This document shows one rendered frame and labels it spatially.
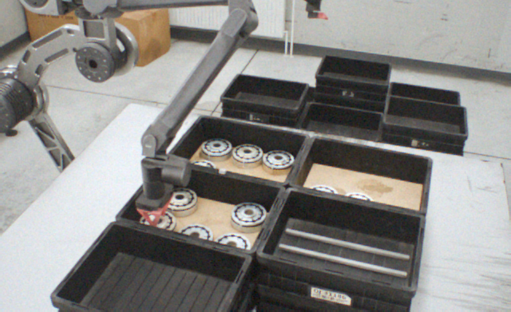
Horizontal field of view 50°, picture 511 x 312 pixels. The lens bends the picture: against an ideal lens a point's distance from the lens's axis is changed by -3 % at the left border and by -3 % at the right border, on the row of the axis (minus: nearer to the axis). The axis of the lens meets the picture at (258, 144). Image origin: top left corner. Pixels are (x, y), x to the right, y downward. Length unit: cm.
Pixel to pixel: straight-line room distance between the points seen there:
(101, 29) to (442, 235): 129
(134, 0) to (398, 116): 181
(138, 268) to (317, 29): 344
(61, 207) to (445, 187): 136
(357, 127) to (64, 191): 161
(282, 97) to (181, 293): 175
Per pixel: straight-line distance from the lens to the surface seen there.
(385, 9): 456
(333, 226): 166
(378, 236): 165
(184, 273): 151
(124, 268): 155
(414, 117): 297
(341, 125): 303
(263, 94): 304
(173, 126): 142
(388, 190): 183
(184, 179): 144
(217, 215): 168
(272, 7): 459
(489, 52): 468
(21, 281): 178
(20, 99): 226
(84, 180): 211
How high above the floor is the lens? 191
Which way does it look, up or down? 33 degrees down
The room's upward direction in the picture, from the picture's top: 1 degrees clockwise
